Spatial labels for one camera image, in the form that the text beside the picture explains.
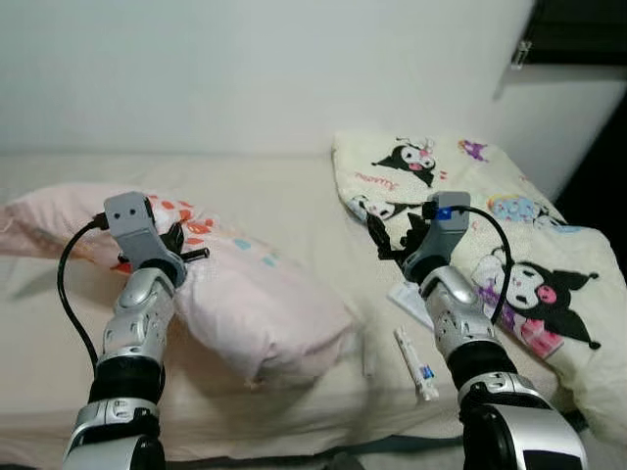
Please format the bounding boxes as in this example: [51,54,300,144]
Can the cream cartoon print quilt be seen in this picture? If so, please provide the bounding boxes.
[330,129,627,447]

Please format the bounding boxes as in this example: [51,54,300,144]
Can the black wardrobe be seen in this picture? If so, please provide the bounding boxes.
[553,93,627,252]

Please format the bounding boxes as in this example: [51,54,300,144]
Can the dark window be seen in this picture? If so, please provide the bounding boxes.
[508,0,627,69]

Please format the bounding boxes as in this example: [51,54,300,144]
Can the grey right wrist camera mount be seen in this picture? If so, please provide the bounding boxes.
[401,191,472,285]

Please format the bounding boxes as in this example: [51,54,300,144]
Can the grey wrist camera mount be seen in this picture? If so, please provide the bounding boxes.
[102,191,188,287]
[401,191,472,285]

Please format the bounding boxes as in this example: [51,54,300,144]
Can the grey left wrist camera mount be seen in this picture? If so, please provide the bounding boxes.
[102,191,188,287]

